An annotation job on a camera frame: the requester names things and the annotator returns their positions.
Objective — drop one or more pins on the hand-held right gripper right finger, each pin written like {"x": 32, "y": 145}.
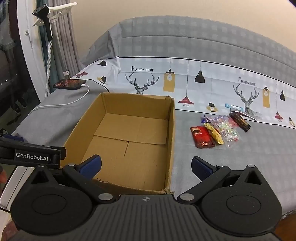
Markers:
{"x": 201, "y": 166}

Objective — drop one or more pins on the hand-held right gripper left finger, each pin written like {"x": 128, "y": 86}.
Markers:
{"x": 92, "y": 164}

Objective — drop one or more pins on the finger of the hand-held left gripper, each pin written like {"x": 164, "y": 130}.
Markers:
{"x": 16, "y": 139}

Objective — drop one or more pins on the red coffee sachet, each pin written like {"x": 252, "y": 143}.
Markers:
{"x": 202, "y": 138}

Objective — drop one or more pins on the yellow snack packet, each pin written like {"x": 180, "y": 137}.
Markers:
{"x": 215, "y": 134}

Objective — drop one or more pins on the clear bag of candies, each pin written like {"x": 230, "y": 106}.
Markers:
{"x": 227, "y": 133}

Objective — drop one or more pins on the purple candy wrapper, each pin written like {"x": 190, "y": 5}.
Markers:
{"x": 205, "y": 119}

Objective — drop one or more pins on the brown cardboard box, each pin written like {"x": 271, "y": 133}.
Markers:
{"x": 138, "y": 129}

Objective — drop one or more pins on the dark chocolate bar wrapper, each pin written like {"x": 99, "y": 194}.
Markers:
{"x": 240, "y": 121}

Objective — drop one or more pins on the blue snack packet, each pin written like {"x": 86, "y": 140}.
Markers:
{"x": 233, "y": 106}

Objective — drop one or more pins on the silver stick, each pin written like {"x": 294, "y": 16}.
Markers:
{"x": 248, "y": 115}

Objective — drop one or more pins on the person's left hand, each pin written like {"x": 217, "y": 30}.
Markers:
{"x": 2, "y": 177}

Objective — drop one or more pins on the black smartphone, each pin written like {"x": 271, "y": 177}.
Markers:
{"x": 69, "y": 83}

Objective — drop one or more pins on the black handheld steamer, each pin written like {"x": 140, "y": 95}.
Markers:
{"x": 42, "y": 46}

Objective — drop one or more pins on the grey curtain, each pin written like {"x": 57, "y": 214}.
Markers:
{"x": 67, "y": 46}

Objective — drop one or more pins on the black steamer head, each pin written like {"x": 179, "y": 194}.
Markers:
{"x": 47, "y": 27}

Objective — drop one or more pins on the deer print duvet cover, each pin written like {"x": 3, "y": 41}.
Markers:
{"x": 185, "y": 46}

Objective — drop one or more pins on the white plastic hanger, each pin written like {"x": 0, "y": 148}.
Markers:
{"x": 62, "y": 8}

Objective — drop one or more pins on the white door frame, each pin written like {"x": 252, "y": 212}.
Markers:
{"x": 27, "y": 46}

